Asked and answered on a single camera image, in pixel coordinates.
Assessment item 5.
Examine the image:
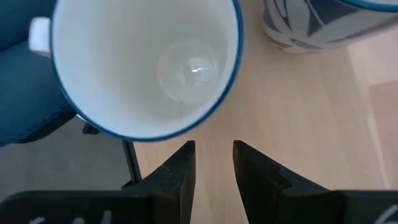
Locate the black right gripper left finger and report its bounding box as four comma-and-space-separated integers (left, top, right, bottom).
0, 139, 196, 224

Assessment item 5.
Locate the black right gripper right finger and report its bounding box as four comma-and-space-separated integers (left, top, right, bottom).
233, 139, 398, 224

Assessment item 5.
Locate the navy white floral mug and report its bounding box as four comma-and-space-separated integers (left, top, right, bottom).
28, 0, 244, 143
262, 0, 398, 54

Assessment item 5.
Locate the teal fabric office chair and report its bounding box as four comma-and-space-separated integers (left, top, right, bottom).
0, 0, 77, 147

